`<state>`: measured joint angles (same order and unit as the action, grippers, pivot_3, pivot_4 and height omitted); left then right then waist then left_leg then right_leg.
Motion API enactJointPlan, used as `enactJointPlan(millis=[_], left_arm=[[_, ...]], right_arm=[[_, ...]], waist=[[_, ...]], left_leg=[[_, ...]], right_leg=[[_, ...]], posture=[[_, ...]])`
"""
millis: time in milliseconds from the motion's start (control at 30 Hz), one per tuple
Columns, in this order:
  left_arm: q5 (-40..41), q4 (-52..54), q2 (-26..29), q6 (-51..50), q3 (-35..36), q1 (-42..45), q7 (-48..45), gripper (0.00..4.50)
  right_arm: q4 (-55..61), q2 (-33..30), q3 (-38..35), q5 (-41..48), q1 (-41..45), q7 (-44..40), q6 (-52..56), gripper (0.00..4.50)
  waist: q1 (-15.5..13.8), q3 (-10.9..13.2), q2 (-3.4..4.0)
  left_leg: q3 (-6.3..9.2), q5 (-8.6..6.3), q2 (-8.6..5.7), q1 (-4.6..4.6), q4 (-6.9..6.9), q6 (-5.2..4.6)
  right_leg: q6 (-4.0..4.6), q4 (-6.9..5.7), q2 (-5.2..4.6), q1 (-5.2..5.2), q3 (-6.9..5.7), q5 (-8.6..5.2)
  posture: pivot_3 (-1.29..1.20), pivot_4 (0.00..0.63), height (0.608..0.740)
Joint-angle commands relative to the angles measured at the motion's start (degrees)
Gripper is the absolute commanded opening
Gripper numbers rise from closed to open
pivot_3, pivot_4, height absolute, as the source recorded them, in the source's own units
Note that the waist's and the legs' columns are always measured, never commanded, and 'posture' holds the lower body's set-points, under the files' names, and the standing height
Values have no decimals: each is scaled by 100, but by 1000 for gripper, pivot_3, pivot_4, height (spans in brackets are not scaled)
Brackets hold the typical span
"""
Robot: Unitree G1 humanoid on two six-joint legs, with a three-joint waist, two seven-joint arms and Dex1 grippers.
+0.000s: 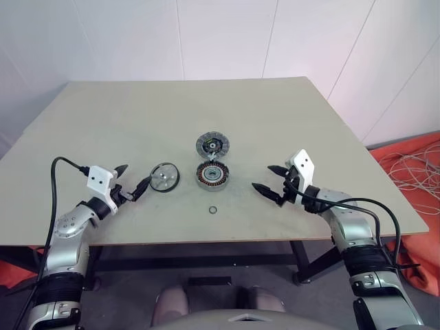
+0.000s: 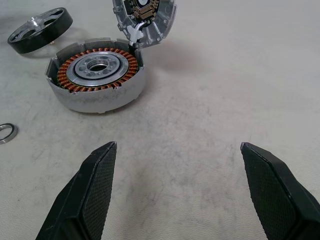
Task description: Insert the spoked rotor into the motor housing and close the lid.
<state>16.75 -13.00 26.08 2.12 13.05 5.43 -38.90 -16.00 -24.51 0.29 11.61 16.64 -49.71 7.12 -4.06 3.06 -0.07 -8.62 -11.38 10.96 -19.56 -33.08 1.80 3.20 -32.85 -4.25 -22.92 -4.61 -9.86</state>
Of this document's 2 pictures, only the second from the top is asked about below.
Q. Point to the round metal slotted disc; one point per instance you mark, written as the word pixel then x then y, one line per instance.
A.
pixel 100 100

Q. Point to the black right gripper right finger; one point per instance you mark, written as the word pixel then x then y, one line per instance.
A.
pixel 280 200

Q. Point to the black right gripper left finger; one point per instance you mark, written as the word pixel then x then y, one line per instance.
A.
pixel 82 200

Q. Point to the silver motor end cover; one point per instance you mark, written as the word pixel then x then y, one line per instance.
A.
pixel 160 27

